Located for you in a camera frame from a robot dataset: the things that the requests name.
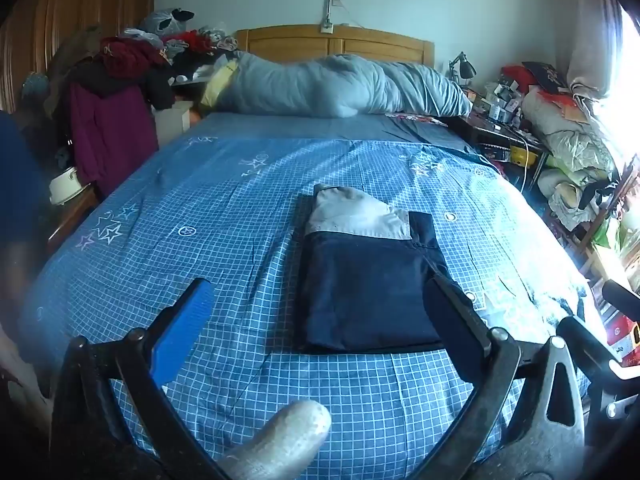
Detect navy and grey shorts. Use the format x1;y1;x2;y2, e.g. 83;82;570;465
296;183;482;356

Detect yellow pillow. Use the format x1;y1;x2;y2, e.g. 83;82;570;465
200;60;238;108

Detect pile of bedding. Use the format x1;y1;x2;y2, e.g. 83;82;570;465
520;85;623;231

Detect blue checked star bed sheet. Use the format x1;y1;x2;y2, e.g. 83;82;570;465
20;110;608;466

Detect wooden nightstand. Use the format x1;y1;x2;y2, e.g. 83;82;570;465
47;185;101;256

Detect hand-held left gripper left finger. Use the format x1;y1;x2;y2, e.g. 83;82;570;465
50;278;223;480

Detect red box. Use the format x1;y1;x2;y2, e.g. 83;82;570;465
605;310;640;356

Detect pile of clothes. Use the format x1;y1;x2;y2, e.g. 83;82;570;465
65;7;241;111

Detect dark patterned cushion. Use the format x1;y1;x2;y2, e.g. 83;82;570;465
522;61;568;92

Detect wooden headboard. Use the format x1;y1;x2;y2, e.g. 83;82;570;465
235;25;436;68

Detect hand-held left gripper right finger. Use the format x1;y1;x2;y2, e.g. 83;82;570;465
422;272;587;480

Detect grey-blue duvet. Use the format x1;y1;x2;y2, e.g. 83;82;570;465
200;51;473;120

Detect cluttered desk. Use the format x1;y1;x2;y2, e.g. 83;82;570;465
450;85;551;166

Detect wooden wardrobe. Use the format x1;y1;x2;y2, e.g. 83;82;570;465
0;0;158;111

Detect white cabinet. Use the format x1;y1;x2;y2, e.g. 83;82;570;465
152;100;196;148

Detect white pot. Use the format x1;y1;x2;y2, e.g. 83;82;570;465
49;166;83;206

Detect black desk lamp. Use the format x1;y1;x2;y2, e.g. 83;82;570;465
446;51;477;86

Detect person's dark blue clothing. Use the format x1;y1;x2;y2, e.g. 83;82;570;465
0;110;48;321

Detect pale curtain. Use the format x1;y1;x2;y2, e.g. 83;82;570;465
567;0;632;101

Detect grey plastic bag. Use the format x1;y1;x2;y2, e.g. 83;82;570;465
140;7;196;36

